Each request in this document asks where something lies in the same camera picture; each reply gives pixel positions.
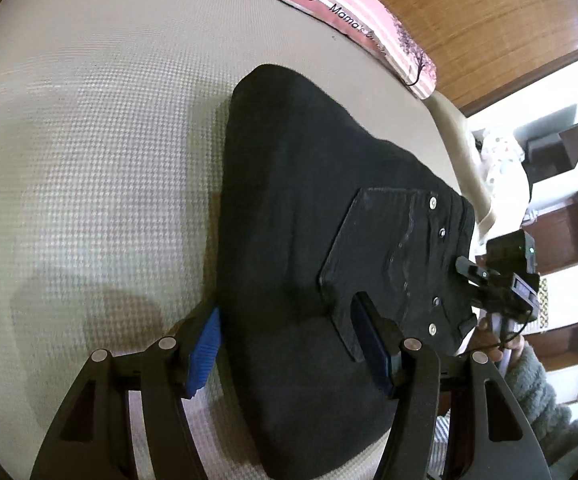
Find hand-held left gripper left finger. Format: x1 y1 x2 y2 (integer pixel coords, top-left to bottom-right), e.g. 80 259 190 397
29 305 226 480

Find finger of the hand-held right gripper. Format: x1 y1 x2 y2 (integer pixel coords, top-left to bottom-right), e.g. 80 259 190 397
455 255 500 292

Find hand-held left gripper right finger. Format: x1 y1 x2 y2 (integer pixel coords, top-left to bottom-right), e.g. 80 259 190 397
350 291 552 480

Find black pants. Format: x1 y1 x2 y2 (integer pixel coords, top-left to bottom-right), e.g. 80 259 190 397
216 63 477 480

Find person's right forearm grey sleeve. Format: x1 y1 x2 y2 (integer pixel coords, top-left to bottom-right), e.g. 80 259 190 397
501 344 578 480

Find person's right hand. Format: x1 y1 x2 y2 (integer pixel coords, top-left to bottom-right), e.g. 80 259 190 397
470 314 526 375

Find polka dot cloth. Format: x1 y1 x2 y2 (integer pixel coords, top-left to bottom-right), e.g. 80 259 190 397
478 129 526 197

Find black box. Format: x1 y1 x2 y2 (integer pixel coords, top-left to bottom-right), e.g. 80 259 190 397
513 116 578 183

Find beige woven bed mattress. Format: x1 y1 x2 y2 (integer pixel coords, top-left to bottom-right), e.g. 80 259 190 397
0 0 500 480

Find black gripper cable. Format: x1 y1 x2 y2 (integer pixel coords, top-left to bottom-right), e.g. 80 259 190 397
493 309 530 357

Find bamboo wall mat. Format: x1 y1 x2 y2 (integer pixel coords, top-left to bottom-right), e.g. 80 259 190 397
333 0 578 112

